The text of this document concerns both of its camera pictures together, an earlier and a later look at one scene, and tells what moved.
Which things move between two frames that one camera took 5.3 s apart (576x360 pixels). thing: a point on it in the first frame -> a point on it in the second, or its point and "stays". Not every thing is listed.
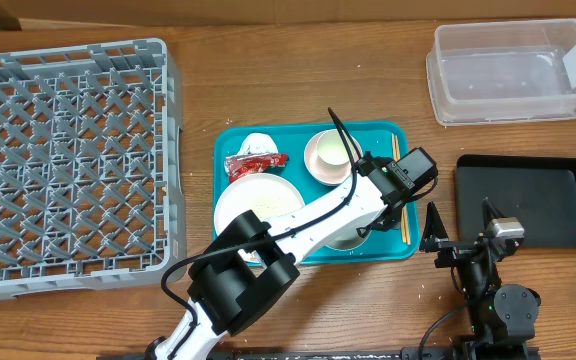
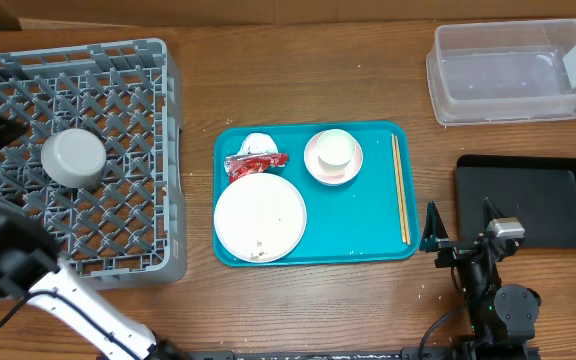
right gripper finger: (434, 230) stays
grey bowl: (347, 239) -> (75, 157)
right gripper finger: (489, 213) stays
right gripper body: (456, 253) stays
